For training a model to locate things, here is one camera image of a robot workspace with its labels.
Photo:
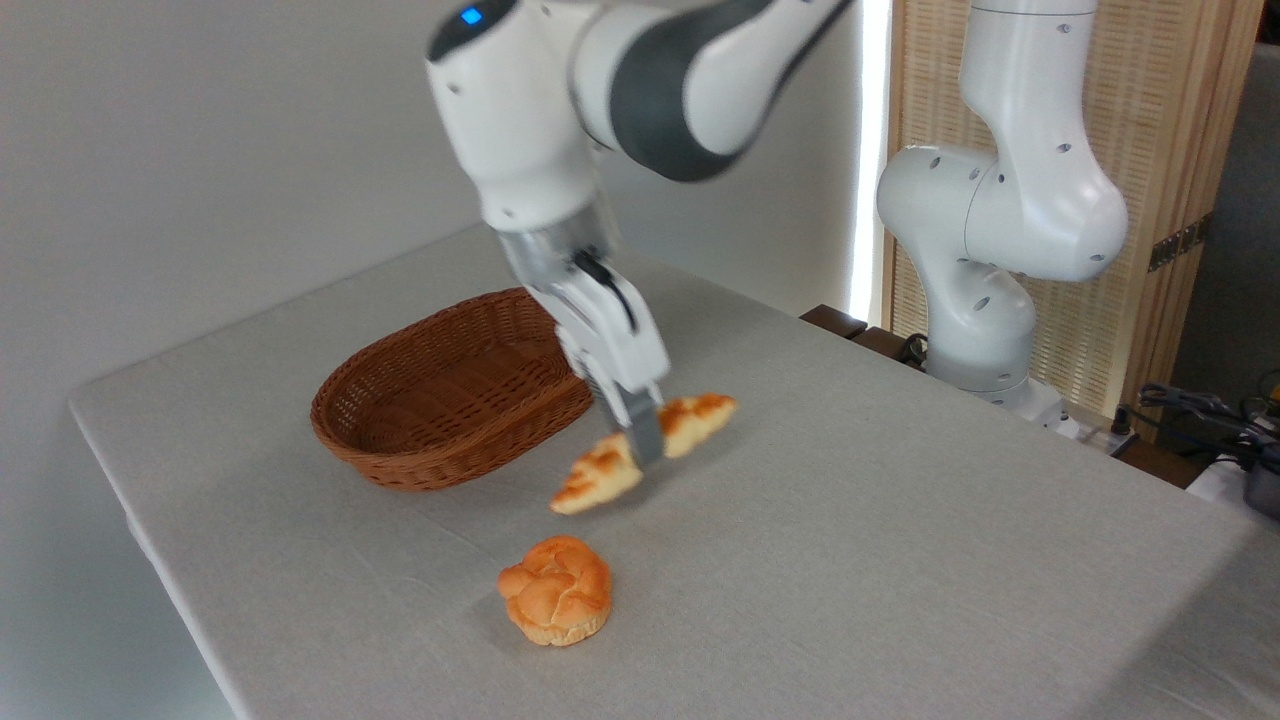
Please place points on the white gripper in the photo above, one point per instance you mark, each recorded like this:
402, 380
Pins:
615, 350

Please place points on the long braided bread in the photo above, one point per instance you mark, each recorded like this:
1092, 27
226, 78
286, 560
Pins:
600, 475

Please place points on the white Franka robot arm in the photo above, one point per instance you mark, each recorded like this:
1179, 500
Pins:
1030, 200

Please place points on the round knotted bread bun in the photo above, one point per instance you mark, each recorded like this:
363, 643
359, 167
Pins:
555, 590

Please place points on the brown wicker basket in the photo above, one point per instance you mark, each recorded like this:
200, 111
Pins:
440, 465

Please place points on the grey tablecloth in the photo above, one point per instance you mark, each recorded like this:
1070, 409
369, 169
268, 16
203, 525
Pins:
850, 580

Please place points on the white power strip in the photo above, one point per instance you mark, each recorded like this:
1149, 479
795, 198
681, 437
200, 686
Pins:
1098, 436

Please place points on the metal screen hinge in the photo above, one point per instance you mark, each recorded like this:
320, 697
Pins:
1180, 243

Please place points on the wooden folding screen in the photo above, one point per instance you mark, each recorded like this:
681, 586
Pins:
1170, 100

